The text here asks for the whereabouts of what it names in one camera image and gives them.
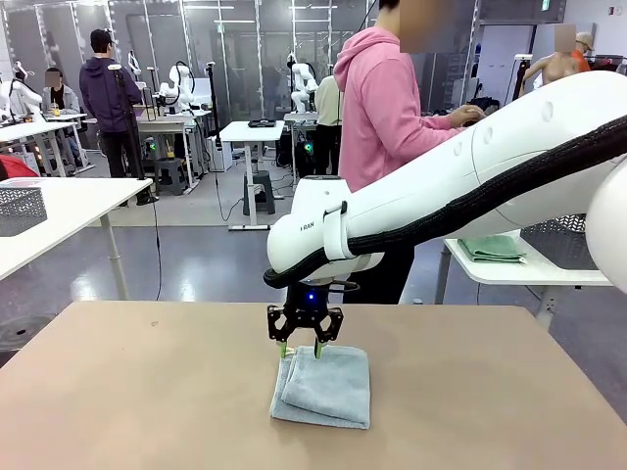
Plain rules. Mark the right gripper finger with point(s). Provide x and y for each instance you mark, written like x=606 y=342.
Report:
x=280 y=325
x=330 y=325

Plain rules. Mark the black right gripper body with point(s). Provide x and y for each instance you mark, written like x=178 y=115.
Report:
x=307 y=306

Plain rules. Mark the gray-blue towel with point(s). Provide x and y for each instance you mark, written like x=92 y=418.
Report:
x=328 y=387

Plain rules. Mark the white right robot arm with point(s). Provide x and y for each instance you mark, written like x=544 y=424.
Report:
x=441 y=196

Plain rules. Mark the white lab robot arm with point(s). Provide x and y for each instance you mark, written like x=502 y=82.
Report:
x=22 y=98
x=178 y=85
x=300 y=93

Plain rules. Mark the person's right forearm pink sleeve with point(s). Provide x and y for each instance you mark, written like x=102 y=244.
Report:
x=426 y=129

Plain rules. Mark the dark gray perforated basket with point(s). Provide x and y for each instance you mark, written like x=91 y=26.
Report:
x=558 y=245
x=19 y=210

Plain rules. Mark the person's right hand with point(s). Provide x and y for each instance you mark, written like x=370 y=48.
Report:
x=467 y=116

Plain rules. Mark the gray step stool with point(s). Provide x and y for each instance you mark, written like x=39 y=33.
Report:
x=171 y=173
x=259 y=191

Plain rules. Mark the green towel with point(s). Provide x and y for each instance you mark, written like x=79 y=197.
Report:
x=490 y=249

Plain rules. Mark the small white desk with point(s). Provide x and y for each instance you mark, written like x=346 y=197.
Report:
x=252 y=131

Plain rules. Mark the black flat object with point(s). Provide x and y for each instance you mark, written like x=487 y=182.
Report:
x=262 y=123

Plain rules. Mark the white side table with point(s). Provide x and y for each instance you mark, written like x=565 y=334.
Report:
x=73 y=205
x=514 y=274

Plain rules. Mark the person in cream top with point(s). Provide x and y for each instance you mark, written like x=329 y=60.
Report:
x=327 y=112

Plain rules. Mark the person in pink hoodie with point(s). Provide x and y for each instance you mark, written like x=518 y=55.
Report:
x=377 y=122

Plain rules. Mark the white robot workbench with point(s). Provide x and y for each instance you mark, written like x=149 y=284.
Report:
x=166 y=122

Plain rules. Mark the black round floor plate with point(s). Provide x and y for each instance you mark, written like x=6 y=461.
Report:
x=22 y=333

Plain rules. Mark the black bags pile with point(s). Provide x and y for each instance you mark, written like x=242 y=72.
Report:
x=482 y=103

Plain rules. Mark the man in purple hoodie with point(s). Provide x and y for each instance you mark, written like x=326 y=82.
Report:
x=108 y=98

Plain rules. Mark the red garment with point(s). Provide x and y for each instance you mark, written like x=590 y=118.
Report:
x=17 y=169

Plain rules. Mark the black stand white top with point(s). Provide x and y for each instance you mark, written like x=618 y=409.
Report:
x=521 y=78

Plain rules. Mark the seated person gray jacket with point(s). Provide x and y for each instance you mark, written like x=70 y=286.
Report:
x=61 y=98

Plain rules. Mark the long white lab table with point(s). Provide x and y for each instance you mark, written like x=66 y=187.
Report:
x=29 y=129

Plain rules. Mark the bare mannequin black trousers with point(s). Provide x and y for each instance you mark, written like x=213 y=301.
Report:
x=553 y=68

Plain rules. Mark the clothes rack with garments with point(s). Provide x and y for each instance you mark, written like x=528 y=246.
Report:
x=607 y=61

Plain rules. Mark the black camera pole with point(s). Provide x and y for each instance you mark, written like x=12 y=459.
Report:
x=213 y=103

